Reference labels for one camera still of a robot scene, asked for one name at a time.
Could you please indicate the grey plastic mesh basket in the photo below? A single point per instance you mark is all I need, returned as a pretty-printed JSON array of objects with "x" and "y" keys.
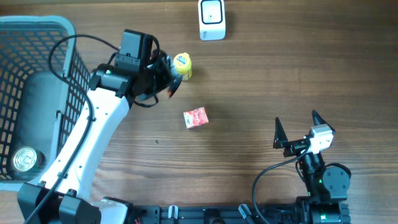
[{"x": 37, "y": 109}]

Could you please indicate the yellow candy bottle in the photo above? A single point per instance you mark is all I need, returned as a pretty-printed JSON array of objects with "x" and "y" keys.
[{"x": 183, "y": 66}]

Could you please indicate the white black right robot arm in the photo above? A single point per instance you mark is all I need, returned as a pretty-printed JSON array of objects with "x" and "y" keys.
[{"x": 326, "y": 184}]

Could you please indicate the white barcode scanner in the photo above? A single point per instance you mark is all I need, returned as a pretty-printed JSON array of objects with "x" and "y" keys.
[{"x": 212, "y": 19}]

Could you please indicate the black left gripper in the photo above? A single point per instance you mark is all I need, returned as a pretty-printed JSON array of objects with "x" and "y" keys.
[{"x": 168, "y": 74}]

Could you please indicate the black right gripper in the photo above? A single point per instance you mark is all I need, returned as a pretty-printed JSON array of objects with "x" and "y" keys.
[{"x": 281, "y": 140}]

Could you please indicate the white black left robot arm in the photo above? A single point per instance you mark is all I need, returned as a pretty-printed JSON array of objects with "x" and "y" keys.
[{"x": 63, "y": 192}]

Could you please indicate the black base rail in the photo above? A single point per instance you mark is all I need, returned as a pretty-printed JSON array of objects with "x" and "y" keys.
[{"x": 217, "y": 214}]

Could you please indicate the red white snack box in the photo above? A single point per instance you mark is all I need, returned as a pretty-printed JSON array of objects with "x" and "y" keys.
[{"x": 195, "y": 118}]

